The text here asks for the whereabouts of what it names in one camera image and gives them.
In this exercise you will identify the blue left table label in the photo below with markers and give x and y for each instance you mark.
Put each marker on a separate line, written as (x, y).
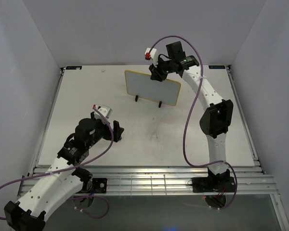
(73, 67)

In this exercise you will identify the yellow framed whiteboard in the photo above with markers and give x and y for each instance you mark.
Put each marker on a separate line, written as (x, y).
(140, 84)

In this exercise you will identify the blue table label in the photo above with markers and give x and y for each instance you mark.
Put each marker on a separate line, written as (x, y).
(73, 67)
(216, 66)

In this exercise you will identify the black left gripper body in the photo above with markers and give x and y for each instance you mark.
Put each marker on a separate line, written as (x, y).
(107, 134)

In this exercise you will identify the aluminium frame rail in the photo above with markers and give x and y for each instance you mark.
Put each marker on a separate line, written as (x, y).
(132, 181)

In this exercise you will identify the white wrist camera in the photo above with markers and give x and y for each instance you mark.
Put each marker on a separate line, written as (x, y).
(151, 54)
(101, 112)

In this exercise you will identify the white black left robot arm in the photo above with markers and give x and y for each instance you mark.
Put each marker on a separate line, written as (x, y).
(63, 179)

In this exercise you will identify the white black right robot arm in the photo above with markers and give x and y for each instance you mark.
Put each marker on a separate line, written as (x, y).
(216, 118)

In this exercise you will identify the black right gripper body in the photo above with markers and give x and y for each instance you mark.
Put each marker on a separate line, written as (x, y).
(162, 69)

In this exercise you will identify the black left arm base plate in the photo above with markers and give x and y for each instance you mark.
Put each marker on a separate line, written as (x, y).
(95, 185)

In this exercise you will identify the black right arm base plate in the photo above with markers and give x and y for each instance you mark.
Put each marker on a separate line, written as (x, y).
(205, 185)

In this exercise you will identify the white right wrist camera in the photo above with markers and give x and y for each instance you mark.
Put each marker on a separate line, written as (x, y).
(151, 54)

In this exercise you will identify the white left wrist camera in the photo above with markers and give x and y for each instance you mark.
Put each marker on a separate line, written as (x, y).
(101, 112)

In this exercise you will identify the black metal whiteboard stand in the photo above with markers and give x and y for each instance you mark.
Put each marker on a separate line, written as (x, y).
(137, 97)

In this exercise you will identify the blue right table label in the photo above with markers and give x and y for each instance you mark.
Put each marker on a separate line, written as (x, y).
(216, 66)

